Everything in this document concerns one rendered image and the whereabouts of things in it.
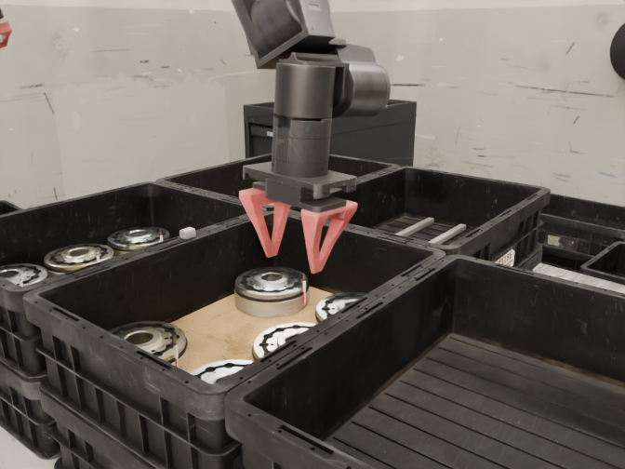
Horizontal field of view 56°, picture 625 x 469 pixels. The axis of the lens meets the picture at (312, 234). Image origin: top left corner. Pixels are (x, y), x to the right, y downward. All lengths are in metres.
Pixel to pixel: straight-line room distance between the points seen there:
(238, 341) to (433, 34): 3.74
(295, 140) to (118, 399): 0.29
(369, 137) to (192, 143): 2.24
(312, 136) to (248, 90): 4.17
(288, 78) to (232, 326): 0.35
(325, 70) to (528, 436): 0.39
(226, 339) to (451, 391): 0.28
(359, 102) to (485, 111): 3.55
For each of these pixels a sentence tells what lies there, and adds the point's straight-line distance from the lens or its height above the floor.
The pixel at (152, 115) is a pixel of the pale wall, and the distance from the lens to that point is 4.25.
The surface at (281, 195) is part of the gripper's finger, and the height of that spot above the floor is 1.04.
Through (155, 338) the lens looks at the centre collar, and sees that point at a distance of 0.69.
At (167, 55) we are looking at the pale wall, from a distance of 4.30.
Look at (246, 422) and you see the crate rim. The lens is 0.45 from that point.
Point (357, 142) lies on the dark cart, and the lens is 2.37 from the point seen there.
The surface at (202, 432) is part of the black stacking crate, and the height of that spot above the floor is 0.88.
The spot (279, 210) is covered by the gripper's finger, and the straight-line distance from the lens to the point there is 0.65.
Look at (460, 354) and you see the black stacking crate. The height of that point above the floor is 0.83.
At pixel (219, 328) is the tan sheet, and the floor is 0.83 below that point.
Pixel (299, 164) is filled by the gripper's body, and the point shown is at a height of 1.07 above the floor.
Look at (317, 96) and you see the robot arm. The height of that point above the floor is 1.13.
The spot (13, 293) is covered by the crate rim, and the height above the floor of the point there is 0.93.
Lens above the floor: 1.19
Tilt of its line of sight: 19 degrees down
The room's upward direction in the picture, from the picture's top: straight up
